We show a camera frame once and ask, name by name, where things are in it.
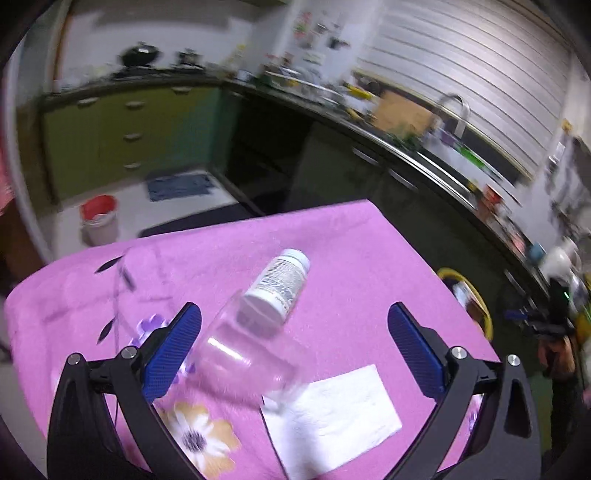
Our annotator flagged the clear plastic cup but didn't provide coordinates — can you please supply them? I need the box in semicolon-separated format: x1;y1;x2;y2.
189;291;317;410

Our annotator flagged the white paper napkin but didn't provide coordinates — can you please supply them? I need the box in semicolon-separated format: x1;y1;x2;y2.
262;364;402;479

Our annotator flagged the white pill bottle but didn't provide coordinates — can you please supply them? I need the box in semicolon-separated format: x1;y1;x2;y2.
243;249;311;324

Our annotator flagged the red white milk carton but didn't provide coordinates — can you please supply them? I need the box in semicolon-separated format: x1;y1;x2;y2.
452;281;476;309

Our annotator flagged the steel kitchen faucet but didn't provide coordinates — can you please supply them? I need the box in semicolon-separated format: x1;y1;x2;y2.
429;93;471;140

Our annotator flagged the person right hand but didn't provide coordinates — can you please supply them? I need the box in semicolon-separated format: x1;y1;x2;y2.
538;336;576;378

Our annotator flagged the white electric kettle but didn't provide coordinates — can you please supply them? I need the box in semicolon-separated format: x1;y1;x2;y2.
539;237;582;281

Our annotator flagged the black bin yellow rim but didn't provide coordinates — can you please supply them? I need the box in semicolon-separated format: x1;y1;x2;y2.
437;267;494;342

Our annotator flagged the pink floral tablecloth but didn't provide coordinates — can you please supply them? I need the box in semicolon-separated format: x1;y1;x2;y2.
5;201;496;479

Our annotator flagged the red cup on counter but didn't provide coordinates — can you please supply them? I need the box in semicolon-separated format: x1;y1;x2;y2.
478;185;503;219

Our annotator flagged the red lidded floor bucket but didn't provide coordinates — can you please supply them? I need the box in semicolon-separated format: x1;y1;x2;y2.
79;194;119;246

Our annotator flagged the blue floor mat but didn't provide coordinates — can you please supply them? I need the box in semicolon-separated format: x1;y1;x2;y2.
145;173;214;202

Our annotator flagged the white window blind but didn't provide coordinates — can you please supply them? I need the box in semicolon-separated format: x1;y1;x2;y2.
356;1;571;178

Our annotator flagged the wooden cutting board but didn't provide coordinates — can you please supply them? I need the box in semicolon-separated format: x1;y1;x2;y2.
373;91;432;139

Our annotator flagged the small steel pot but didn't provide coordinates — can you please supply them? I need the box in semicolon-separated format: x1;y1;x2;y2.
175;48;201;68

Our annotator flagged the black wok with lid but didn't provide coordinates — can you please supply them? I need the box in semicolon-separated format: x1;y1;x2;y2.
119;42;160;68

